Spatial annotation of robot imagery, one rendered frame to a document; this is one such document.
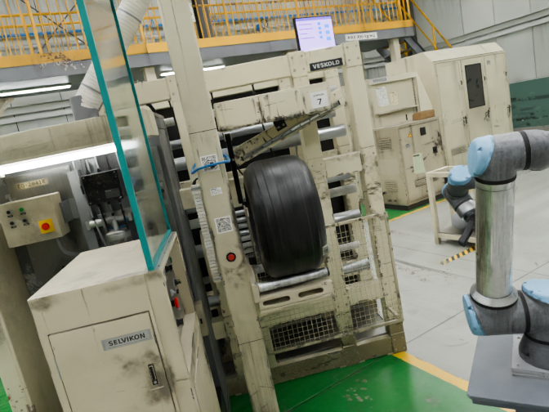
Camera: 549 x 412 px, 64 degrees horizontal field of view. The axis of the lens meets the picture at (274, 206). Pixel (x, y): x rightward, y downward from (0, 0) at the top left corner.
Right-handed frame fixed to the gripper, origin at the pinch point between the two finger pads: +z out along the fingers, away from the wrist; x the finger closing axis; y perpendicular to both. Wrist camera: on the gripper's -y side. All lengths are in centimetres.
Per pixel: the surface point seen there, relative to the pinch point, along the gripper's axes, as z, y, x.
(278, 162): -72, -57, -38
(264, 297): -29, -95, -14
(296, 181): -57, -54, -38
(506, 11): -813, 531, 815
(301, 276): -31, -76, -8
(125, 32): -150, -87, -89
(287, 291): -28, -85, -9
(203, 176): -77, -88, -52
